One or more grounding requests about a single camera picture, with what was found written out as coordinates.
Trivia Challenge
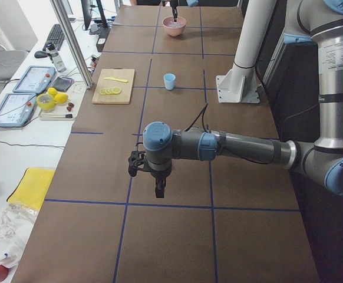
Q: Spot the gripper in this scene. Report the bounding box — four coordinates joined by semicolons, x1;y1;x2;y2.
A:
147;159;172;198
169;0;179;22

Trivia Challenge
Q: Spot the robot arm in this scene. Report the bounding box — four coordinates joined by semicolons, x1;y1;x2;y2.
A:
128;1;343;198
168;0;199;22

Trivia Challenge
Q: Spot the light blue plastic cup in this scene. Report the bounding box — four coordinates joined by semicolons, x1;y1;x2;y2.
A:
163;73;176;90

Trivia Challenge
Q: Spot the pink bowl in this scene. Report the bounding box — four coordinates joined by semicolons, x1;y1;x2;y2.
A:
162;17;187;37

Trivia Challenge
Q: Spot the black monitor stand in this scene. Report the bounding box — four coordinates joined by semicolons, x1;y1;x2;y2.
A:
81;0;111;35

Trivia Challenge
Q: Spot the yellow plastic knife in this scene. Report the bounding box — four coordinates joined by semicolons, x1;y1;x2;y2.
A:
104;77;128;83

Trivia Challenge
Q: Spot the bamboo cutting board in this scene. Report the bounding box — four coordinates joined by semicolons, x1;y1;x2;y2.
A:
91;68;135;104

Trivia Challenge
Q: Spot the black keyboard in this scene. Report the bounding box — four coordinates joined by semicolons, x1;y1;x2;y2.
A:
42;24;65;51

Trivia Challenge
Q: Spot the white bear coaster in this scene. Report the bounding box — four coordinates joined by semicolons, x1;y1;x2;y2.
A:
68;82;86;95

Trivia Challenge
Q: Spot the yellow cloth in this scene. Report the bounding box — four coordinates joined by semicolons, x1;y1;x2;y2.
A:
6;167;55;212

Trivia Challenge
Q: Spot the whole yellow lemon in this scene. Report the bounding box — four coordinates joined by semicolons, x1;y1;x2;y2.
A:
48;87;58;97
54;93;68;104

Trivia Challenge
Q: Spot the grey purple pouch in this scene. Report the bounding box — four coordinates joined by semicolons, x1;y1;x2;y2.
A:
52;77;74;92

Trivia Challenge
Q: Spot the white tray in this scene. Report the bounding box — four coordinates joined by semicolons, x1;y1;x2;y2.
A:
38;101;80;121

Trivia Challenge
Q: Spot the yellow tape roll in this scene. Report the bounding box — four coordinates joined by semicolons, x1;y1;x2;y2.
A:
36;93;56;111

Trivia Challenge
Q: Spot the black computer mouse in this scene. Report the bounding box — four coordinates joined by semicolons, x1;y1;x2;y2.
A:
34;51;48;59

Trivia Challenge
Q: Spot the far teach pendant tablet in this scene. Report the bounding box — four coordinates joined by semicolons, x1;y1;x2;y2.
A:
13;65;56;94

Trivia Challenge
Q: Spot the teach pendant tablet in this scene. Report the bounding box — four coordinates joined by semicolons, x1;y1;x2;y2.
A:
13;65;56;94
0;93;37;128

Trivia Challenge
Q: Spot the clear plastic bag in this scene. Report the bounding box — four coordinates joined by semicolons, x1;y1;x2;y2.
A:
0;204;38;268

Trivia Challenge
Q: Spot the near teach pendant tablet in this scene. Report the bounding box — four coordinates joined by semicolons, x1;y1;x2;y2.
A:
0;93;37;128

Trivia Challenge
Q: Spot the grey office chair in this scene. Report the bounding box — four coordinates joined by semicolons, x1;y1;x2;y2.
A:
0;38;29;107

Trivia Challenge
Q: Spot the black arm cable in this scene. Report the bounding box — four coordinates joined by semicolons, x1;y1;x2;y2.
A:
184;103;209;133

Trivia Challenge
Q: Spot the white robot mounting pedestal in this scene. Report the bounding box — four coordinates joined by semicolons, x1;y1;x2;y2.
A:
216;0;276;104

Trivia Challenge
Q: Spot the aluminium frame post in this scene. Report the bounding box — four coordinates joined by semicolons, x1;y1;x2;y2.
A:
50;0;94;89

